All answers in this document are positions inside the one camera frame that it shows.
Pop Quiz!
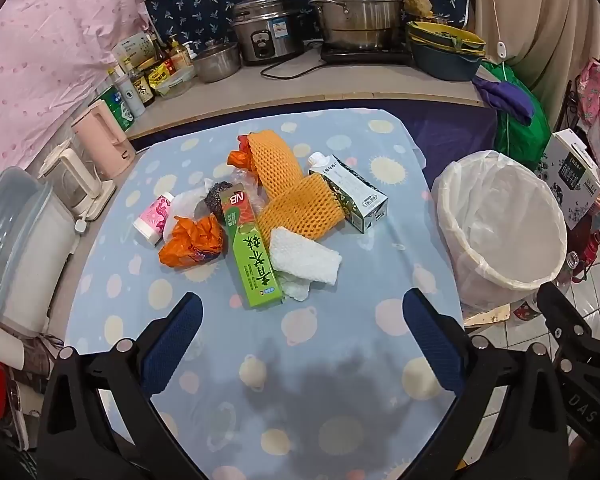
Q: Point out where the white bin with plastic liner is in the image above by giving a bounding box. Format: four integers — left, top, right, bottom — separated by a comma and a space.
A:
430, 150, 570, 306

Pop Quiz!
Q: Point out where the wooden stool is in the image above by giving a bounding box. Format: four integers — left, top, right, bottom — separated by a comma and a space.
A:
462, 302, 512, 328

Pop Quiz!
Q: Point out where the navy patterned cloth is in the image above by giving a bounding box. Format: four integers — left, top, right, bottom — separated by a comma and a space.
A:
145, 0, 468, 43

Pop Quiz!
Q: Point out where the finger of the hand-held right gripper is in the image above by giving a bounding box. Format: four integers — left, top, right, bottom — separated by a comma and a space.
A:
536, 281, 600, 361

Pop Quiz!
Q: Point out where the small orange plastic bag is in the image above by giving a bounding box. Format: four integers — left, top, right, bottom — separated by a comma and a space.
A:
227, 135, 253, 171

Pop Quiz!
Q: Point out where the white plastic bag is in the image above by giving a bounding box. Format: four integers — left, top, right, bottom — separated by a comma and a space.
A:
162, 187, 216, 241

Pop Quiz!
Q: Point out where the purple cloth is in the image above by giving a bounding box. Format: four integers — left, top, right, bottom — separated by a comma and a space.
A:
472, 72, 536, 126

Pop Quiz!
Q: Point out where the black induction cooker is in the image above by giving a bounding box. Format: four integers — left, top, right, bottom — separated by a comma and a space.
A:
320, 40, 416, 66

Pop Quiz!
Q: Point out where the yellow orange toy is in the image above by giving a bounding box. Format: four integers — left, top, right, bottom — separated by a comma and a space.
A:
245, 130, 306, 201

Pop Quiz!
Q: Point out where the steel bowl with lid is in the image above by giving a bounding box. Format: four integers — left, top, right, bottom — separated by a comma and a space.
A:
192, 40, 242, 83

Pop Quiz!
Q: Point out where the white blender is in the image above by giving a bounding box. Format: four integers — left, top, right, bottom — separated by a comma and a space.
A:
37, 140, 116, 221

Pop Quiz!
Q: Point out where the white green milk carton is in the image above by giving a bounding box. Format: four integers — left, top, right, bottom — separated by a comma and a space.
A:
307, 152, 388, 233

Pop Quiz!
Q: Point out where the beige curtain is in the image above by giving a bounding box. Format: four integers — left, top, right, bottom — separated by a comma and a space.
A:
467, 0, 600, 111

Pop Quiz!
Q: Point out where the clear plastic wrapper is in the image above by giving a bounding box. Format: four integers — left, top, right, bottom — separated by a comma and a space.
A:
230, 167, 266, 201

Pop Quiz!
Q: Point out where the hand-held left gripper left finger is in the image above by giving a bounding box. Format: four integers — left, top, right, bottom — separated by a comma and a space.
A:
37, 291, 204, 480

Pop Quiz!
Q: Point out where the pink white paper cup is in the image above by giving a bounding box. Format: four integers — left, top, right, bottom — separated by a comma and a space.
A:
132, 192, 176, 246

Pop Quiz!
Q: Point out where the black power cord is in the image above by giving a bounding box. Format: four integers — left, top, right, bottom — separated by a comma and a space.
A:
259, 57, 322, 81

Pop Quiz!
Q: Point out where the pink kettle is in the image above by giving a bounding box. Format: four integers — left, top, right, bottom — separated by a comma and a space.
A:
70, 100, 136, 180

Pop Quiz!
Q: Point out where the dark sauce bottle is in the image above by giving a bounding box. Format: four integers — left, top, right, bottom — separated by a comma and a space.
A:
130, 67, 157, 107

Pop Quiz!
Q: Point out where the dark scouring ball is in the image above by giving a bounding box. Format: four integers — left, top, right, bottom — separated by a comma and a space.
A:
203, 180, 236, 218

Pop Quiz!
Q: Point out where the oil bottle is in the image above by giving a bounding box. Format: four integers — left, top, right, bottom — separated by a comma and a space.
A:
169, 35, 193, 71

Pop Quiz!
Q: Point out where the green toothpaste box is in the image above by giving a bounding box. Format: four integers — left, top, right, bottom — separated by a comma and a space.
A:
219, 187, 286, 310

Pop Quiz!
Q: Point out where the blue spotted tablecloth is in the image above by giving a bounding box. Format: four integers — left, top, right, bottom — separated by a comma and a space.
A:
62, 106, 466, 480

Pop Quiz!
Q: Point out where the white bottle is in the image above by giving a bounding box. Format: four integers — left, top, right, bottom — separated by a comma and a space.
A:
115, 74, 146, 117

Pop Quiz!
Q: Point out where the white container grey lid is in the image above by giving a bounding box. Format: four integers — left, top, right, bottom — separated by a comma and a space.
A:
0, 166, 78, 333

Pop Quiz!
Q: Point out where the green plastic bag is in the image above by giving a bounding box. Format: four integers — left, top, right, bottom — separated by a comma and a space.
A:
480, 60, 551, 171

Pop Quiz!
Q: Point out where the white tumbler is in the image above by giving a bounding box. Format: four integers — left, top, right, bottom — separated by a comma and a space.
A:
0, 317, 26, 368

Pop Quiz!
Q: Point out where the yellow seasoning packet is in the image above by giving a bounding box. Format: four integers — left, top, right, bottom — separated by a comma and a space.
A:
146, 62, 173, 92

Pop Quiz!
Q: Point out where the printed orange plastic bag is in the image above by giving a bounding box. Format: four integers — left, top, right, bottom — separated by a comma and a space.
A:
158, 214, 228, 271

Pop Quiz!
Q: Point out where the white green box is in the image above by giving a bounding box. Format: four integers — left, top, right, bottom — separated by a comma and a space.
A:
111, 31, 156, 73

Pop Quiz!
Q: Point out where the pink dotted curtain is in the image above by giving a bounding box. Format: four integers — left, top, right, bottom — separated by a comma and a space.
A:
0, 0, 153, 186

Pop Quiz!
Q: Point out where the dark purple table skirt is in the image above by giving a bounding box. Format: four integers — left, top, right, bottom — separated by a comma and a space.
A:
130, 97, 498, 161

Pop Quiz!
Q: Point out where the steel rice cooker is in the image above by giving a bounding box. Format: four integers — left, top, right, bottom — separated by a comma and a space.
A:
230, 0, 306, 66

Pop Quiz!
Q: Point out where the short orange foam net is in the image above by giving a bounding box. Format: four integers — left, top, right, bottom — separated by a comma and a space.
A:
257, 175, 348, 238

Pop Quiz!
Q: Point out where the white milk gift box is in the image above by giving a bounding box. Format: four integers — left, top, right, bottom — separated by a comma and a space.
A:
537, 129, 600, 231

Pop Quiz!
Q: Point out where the steel steamer pot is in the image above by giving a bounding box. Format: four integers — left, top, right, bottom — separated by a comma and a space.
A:
307, 0, 418, 51

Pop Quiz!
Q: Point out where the red thermos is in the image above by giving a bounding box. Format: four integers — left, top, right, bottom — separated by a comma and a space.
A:
580, 232, 600, 281

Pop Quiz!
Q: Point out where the white paper towel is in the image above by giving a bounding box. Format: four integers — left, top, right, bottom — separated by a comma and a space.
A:
269, 226, 343, 303

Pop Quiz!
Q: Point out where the blue basin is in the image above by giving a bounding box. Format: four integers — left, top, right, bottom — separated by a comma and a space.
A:
409, 35, 486, 82

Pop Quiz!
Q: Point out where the clear plastic food container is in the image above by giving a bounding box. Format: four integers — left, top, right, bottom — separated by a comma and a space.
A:
155, 67, 196, 100

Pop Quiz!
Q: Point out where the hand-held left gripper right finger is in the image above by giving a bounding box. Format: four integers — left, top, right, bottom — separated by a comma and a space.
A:
402, 288, 581, 480

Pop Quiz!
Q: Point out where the yellow rimmed dish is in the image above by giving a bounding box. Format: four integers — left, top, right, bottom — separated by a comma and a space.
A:
405, 20, 487, 53

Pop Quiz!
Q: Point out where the green white packet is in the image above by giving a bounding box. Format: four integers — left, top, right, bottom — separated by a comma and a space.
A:
96, 86, 136, 132

